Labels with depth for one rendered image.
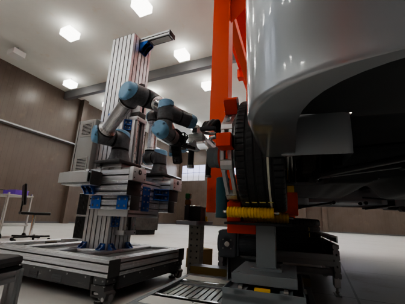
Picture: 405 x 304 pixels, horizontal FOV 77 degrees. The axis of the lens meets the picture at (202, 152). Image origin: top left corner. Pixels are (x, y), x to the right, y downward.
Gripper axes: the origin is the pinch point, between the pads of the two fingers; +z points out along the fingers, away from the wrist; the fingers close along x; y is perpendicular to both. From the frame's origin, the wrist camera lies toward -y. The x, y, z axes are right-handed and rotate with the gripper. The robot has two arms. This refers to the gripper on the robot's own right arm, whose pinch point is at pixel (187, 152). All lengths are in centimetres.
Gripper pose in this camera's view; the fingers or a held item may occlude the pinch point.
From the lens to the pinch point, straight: 144.1
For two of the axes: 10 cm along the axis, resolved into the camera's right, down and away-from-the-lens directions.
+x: -9.5, 0.5, 3.2
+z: 3.2, 2.6, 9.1
